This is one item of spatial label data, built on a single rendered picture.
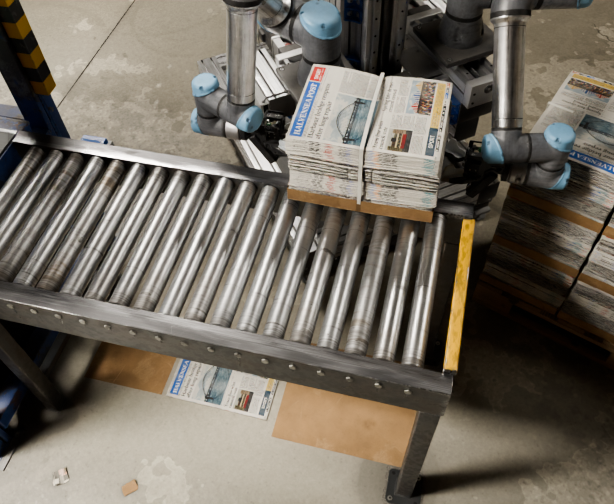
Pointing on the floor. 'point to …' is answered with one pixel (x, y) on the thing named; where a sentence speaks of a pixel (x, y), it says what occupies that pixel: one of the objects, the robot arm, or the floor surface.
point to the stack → (592, 182)
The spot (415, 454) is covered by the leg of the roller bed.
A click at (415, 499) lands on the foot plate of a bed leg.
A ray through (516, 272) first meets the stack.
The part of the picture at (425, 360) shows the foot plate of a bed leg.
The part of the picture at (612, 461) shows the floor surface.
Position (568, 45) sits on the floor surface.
